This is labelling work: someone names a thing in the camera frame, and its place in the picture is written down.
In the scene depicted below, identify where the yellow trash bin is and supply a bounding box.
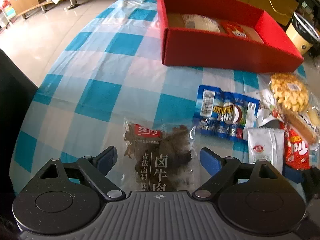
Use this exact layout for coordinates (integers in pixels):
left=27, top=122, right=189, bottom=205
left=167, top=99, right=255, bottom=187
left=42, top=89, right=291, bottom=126
left=286, top=12, right=319, bottom=55

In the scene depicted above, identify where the blue white checkered tablecloth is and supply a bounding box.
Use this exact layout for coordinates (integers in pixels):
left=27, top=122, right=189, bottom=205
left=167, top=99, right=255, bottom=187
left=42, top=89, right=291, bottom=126
left=10, top=0, right=295, bottom=194

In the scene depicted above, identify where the small red snack packet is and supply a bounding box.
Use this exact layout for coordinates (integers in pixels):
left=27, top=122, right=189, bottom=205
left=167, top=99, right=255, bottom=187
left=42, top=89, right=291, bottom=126
left=220, top=22, right=249, bottom=39

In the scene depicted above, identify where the round white pastry pack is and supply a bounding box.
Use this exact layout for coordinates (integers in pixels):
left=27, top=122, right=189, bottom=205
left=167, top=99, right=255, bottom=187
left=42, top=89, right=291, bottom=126
left=182, top=14, right=220, bottom=33

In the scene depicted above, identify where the white red strawberry packet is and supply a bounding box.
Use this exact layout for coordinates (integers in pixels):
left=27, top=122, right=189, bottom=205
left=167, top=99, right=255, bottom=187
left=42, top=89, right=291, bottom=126
left=257, top=89, right=282, bottom=127

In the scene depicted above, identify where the braised beef jerky bag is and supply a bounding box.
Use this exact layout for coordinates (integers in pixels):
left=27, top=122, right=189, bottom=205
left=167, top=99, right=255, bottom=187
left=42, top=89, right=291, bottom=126
left=124, top=119, right=199, bottom=192

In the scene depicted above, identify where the yellow puffed snack bag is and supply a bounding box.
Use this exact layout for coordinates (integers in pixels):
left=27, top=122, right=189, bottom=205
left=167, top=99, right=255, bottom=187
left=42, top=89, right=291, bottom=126
left=269, top=73, right=310, bottom=114

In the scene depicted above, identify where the red cardboard box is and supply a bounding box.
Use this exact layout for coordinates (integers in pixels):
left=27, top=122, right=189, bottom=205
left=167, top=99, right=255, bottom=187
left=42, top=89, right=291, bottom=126
left=157, top=0, right=304, bottom=73

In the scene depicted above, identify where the red Tudou chip bag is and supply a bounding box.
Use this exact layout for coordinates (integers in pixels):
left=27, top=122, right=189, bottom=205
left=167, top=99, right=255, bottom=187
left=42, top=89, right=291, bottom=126
left=281, top=124, right=310, bottom=170

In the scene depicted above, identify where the black chair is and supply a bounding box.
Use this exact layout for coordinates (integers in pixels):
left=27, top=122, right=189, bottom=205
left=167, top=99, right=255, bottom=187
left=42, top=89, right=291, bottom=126
left=1, top=51, right=37, bottom=238

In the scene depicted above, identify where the white grey snack packet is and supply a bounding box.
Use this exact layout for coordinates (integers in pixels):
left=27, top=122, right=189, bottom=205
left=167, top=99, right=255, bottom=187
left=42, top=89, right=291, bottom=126
left=247, top=127, right=285, bottom=173

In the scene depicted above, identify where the toast bread package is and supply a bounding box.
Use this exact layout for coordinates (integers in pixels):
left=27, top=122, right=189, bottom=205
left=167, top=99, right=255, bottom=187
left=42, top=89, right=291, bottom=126
left=280, top=103, right=319, bottom=145

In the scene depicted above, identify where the blue snack packet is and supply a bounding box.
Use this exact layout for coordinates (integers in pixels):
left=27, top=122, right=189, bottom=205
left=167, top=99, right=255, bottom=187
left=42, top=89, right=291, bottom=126
left=193, top=85, right=259, bottom=142

